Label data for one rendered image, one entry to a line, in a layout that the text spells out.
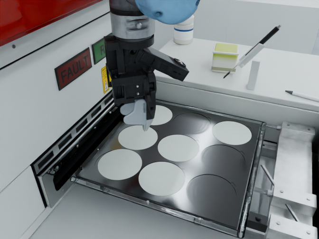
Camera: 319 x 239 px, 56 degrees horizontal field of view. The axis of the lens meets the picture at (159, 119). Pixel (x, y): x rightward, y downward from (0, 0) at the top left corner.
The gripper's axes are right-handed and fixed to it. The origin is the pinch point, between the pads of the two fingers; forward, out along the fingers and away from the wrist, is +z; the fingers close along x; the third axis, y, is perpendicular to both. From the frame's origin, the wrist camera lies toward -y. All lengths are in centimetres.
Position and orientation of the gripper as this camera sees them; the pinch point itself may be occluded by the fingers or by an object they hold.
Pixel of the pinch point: (147, 124)
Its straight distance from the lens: 64.8
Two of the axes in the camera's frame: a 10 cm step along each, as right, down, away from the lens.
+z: 0.0, 8.1, 5.8
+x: 3.0, 5.6, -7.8
